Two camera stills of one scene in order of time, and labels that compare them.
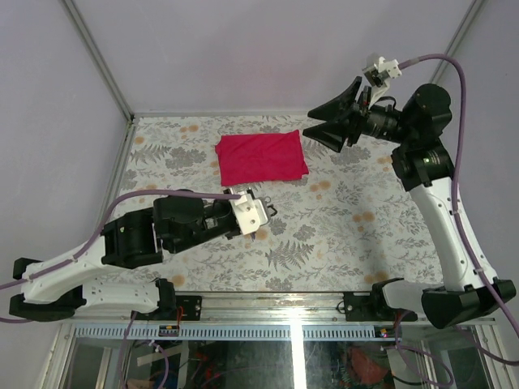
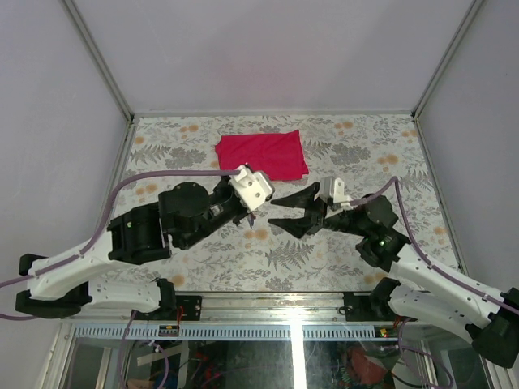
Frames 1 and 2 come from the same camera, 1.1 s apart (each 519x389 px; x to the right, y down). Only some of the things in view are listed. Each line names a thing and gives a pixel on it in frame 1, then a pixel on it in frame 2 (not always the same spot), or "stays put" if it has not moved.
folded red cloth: x=260 y=157 stays put
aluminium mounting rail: x=313 y=308 stays put
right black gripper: x=334 y=133 → x=315 y=211
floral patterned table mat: x=351 y=220 stays put
